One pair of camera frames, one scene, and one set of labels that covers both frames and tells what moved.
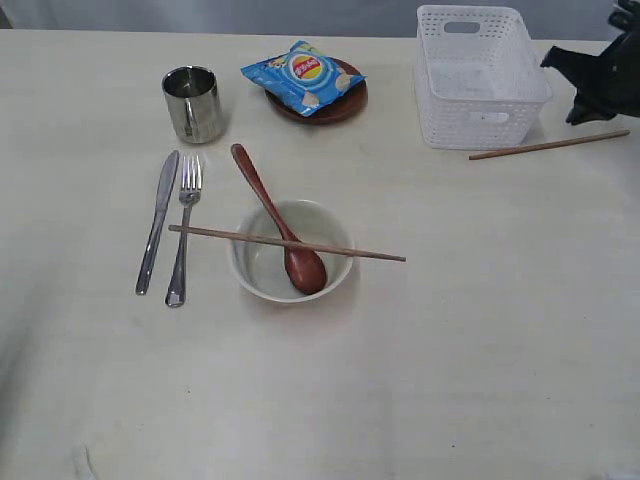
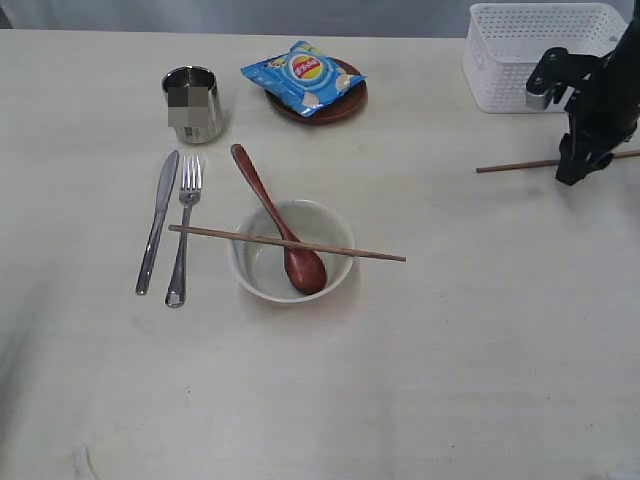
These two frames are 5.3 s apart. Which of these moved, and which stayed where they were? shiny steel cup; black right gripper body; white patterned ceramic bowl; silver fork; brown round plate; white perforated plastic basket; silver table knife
Moved: white perforated plastic basket; black right gripper body
Stayed: shiny steel cup; silver fork; white patterned ceramic bowl; silver table knife; brown round plate
